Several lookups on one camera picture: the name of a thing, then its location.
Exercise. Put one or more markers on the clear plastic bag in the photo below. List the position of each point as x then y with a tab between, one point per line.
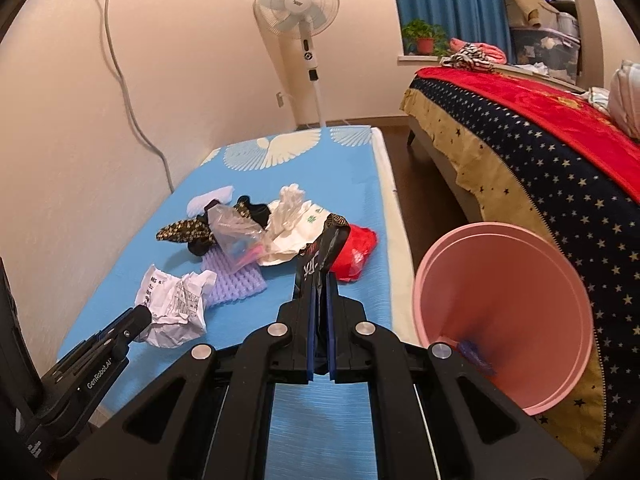
230	230

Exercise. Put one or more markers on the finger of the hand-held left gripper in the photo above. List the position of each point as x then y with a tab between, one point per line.
130	325

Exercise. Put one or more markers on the black snack packet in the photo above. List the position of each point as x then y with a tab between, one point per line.
320	255

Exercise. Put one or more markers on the black gold patterned wrapper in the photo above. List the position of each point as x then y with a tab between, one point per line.
182	230

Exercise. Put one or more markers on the white ridged foam net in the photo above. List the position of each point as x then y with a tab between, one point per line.
287	205

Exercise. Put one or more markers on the pink plastic bucket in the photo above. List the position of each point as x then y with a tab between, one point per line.
500	300

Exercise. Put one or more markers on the white printed paper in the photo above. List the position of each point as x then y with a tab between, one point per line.
170	305

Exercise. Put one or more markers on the pink cloth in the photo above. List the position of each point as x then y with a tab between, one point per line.
487	50

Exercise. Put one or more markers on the red plastic bag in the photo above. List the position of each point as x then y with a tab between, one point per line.
357	255

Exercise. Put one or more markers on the clear plastic storage box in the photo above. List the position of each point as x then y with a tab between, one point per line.
545	47

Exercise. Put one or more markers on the white plastic bag green print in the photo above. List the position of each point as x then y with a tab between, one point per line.
300	232

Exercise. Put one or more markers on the red blanket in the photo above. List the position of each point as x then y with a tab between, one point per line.
540	105

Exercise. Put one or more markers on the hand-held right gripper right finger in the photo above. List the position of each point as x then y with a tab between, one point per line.
330	325

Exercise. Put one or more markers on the purple foam net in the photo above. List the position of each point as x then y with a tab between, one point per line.
235	280

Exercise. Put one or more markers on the white pillow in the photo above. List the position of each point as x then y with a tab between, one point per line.
627	100

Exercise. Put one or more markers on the white standing fan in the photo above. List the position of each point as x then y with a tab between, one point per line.
310	50

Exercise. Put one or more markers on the potted green plant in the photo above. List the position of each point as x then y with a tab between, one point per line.
425	40

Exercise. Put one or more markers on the white mattress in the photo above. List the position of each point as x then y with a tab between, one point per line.
400	230

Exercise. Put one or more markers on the blue feather print cloth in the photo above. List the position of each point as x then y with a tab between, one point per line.
125	240

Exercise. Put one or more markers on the beige coat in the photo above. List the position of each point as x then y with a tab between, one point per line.
530	2

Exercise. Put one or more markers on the black white striped cloth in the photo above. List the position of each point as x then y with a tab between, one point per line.
467	57

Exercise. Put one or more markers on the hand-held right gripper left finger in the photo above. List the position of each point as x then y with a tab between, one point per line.
312	325

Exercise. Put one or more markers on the pale lilac foam net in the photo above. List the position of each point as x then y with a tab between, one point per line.
210	197

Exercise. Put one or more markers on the white windowsill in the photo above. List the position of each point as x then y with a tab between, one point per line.
420	60

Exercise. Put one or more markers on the navy star print blanket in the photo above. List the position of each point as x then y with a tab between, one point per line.
550	185

